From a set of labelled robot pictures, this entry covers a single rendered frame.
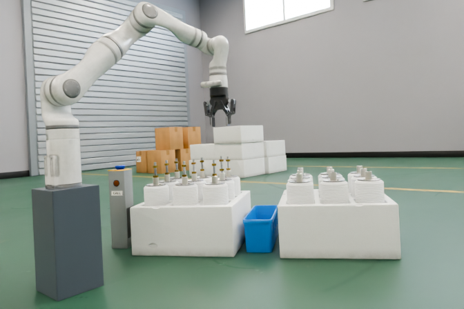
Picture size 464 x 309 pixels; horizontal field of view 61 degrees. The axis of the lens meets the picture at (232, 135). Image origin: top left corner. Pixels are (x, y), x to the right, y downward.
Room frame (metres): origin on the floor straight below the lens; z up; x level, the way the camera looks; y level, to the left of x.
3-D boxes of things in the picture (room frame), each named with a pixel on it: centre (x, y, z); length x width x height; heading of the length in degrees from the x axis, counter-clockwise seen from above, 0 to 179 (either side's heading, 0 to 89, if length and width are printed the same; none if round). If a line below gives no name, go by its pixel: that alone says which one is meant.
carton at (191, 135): (5.62, 0.64, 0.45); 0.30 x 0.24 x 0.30; 46
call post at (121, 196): (1.59, 0.46, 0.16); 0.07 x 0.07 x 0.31; 78
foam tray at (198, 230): (1.61, 0.16, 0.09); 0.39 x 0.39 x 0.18; 78
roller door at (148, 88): (6.94, 1.92, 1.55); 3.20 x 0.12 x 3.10; 139
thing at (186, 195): (1.49, 0.19, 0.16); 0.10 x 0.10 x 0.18
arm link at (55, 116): (1.16, 0.50, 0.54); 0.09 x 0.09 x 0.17; 53
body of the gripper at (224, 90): (1.58, 0.04, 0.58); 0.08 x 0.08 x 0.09
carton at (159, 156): (5.22, 0.96, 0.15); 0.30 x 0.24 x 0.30; 48
